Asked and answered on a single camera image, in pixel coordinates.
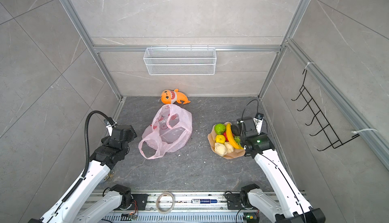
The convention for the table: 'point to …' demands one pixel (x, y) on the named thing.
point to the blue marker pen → (203, 201)
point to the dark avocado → (235, 130)
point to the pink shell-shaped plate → (236, 153)
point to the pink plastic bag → (169, 131)
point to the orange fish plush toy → (169, 97)
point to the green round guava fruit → (220, 128)
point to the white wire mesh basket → (177, 61)
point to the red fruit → (226, 138)
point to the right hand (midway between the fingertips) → (255, 132)
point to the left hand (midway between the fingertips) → (122, 130)
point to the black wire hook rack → (328, 130)
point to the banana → (231, 139)
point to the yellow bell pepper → (220, 138)
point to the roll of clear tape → (157, 203)
